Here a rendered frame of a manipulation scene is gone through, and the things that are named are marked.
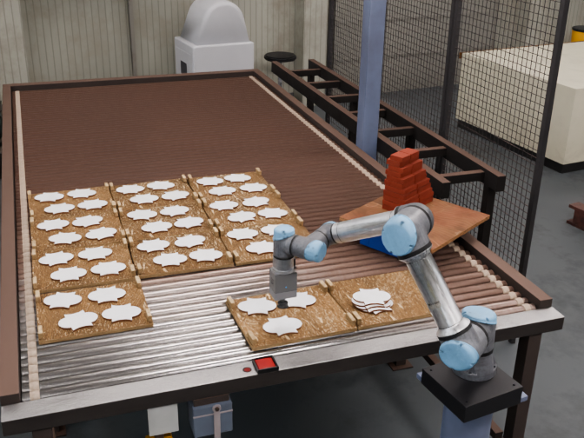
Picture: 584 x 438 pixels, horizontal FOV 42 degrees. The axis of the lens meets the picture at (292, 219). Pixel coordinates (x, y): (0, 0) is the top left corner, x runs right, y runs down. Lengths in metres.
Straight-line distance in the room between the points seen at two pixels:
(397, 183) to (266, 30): 5.56
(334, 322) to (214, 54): 5.21
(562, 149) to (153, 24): 4.32
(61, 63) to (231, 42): 1.76
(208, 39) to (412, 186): 4.52
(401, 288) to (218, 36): 5.05
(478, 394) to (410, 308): 0.56
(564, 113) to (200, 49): 3.49
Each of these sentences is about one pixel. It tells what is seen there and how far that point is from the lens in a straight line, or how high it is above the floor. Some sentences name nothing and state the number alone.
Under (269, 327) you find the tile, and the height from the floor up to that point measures 0.94.
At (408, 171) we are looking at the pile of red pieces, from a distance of 3.58.
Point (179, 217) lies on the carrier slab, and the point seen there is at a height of 0.94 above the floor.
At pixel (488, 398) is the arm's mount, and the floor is 0.94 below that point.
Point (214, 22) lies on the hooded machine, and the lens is 7.78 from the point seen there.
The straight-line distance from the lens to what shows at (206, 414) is 2.68.
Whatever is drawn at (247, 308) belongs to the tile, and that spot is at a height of 0.94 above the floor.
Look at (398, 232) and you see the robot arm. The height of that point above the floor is 1.47.
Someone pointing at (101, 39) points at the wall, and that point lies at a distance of 8.32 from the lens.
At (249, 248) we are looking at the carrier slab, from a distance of 3.43.
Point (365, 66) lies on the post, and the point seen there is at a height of 1.46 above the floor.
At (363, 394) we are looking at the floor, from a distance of 4.12.
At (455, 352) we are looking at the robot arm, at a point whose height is 1.12.
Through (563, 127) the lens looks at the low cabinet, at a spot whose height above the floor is 0.43.
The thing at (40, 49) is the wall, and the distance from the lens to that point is 8.22.
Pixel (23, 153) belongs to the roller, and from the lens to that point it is 4.88.
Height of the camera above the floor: 2.46
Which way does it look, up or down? 24 degrees down
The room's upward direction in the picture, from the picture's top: 1 degrees clockwise
